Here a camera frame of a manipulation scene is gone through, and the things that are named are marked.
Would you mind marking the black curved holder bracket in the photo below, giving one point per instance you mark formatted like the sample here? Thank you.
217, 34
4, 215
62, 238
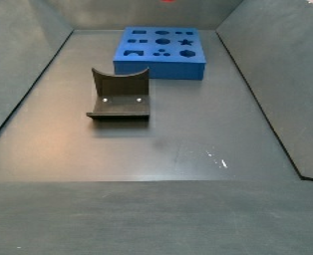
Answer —
122, 89

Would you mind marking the blue shape sorter block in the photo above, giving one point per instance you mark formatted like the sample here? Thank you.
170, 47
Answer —
166, 50

